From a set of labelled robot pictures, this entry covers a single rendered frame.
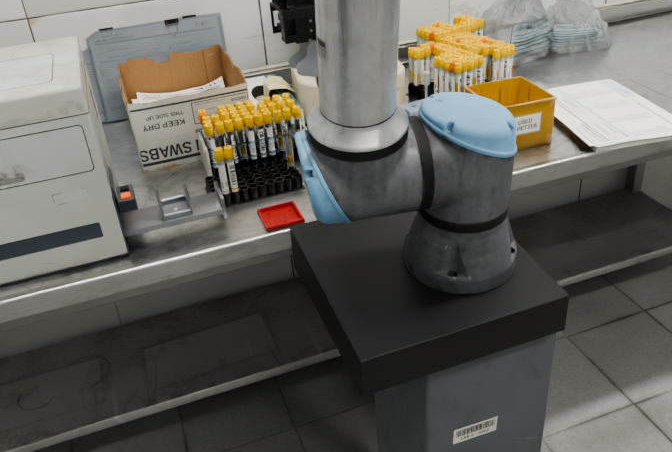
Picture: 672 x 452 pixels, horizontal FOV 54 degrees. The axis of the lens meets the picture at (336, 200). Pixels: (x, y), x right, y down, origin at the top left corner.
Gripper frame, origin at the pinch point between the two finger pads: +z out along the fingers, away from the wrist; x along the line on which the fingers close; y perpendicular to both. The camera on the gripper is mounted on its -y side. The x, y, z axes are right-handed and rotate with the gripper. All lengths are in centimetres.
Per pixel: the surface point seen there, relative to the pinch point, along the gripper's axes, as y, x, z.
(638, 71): -87, -15, 21
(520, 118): -37.3, 5.9, 13.6
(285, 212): 11.5, 6.1, 20.3
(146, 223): 34.8, 4.3, 16.5
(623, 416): -74, 13, 108
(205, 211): 25.0, 5.3, 16.5
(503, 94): -41.9, -6.4, 13.9
